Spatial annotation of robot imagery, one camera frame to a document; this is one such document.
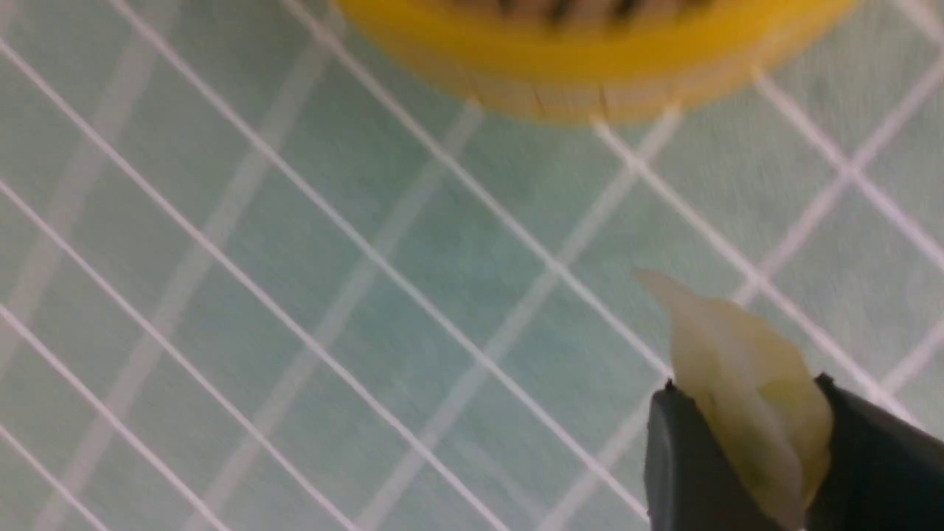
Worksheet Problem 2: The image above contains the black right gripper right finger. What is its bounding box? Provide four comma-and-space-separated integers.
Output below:
805, 373, 943, 530

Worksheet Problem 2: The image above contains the bamboo steamer tray yellow rim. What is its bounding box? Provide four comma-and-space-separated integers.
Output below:
338, 1, 854, 124

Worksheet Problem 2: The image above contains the green dumpling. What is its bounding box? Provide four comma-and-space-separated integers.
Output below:
634, 270, 835, 530

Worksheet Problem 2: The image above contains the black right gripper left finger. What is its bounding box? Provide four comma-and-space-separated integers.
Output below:
644, 380, 778, 530

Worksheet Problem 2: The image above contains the green checkered tablecloth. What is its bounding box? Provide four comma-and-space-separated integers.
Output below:
1, 1, 942, 530

